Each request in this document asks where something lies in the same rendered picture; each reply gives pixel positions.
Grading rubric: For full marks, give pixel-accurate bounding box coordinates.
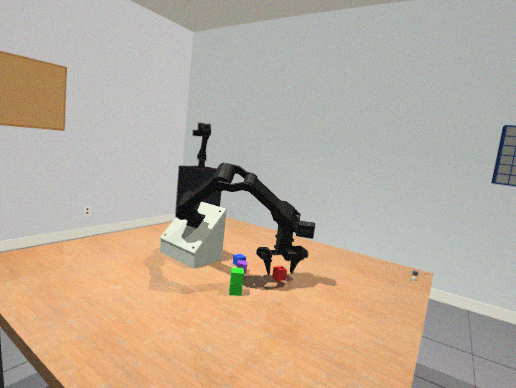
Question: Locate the small purple block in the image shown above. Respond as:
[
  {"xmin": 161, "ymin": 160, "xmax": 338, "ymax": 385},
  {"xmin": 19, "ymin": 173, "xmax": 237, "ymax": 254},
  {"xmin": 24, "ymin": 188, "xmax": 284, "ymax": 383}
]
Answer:
[{"xmin": 237, "ymin": 260, "xmax": 248, "ymax": 274}]

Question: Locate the green block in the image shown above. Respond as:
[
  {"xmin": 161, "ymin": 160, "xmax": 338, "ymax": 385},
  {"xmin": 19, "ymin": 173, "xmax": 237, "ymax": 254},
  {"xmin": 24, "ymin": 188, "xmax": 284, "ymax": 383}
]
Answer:
[
  {"xmin": 230, "ymin": 268, "xmax": 244, "ymax": 284},
  {"xmin": 229, "ymin": 283, "xmax": 242, "ymax": 296}
]

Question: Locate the small blue block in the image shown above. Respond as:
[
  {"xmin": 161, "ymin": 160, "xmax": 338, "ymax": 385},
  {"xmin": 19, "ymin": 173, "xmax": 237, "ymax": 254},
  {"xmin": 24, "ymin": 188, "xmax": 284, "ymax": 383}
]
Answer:
[{"xmin": 232, "ymin": 254, "xmax": 246, "ymax": 266}]

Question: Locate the red block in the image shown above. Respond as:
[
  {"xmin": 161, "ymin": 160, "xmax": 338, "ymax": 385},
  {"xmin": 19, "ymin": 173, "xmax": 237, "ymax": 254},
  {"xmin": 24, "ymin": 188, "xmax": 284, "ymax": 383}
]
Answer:
[{"xmin": 272, "ymin": 266, "xmax": 287, "ymax": 281}]

